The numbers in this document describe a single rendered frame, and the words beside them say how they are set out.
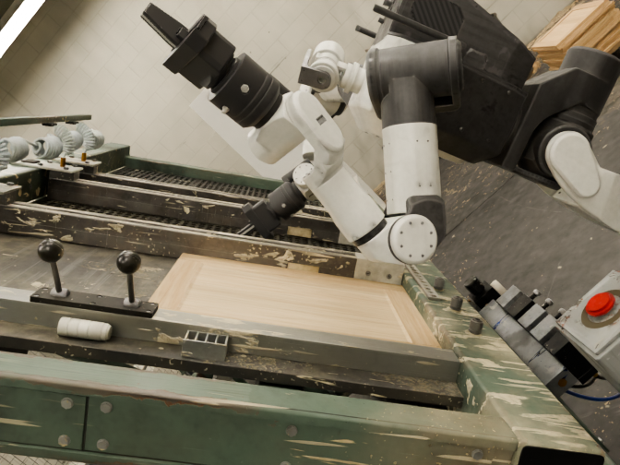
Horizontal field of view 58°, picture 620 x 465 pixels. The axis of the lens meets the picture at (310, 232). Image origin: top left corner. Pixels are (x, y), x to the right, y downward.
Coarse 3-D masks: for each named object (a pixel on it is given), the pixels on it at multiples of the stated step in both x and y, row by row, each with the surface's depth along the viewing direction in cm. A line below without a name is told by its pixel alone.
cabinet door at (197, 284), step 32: (192, 256) 138; (160, 288) 113; (192, 288) 117; (224, 288) 121; (256, 288) 124; (288, 288) 128; (320, 288) 132; (352, 288) 136; (384, 288) 139; (256, 320) 106; (288, 320) 109; (320, 320) 112; (352, 320) 115; (384, 320) 118; (416, 320) 120
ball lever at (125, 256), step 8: (120, 256) 86; (128, 256) 86; (136, 256) 87; (120, 264) 86; (128, 264) 86; (136, 264) 87; (128, 272) 87; (128, 280) 90; (128, 288) 91; (128, 296) 93; (128, 304) 94; (136, 304) 94
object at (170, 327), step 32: (0, 288) 95; (32, 320) 92; (96, 320) 93; (128, 320) 93; (160, 320) 93; (192, 320) 95; (224, 320) 97; (256, 352) 95; (288, 352) 95; (320, 352) 95; (352, 352) 96; (384, 352) 96; (416, 352) 97; (448, 352) 100
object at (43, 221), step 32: (0, 160) 136; (0, 192) 134; (0, 224) 137; (32, 224) 138; (64, 224) 138; (96, 224) 138; (128, 224) 139; (160, 224) 143; (224, 256) 141; (256, 256) 142; (288, 256) 142; (320, 256) 142; (352, 256) 143
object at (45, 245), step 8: (48, 240) 86; (56, 240) 87; (40, 248) 85; (48, 248) 85; (56, 248) 86; (40, 256) 86; (48, 256) 85; (56, 256) 86; (56, 264) 89; (56, 272) 90; (56, 280) 91; (56, 288) 92; (56, 296) 93; (64, 296) 93
